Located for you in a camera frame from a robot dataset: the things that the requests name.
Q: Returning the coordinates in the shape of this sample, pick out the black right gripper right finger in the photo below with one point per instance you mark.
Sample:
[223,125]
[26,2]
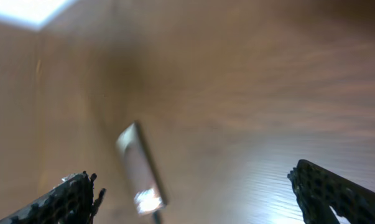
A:
[323,196]

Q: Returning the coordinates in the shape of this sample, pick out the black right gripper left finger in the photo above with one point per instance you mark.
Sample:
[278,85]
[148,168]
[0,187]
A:
[71,202]

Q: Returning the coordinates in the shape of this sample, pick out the silver Galaxy smartphone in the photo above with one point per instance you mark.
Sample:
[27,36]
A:
[145,184]

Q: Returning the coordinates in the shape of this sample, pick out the brown cardboard panel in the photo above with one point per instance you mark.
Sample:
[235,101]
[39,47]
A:
[20,66]

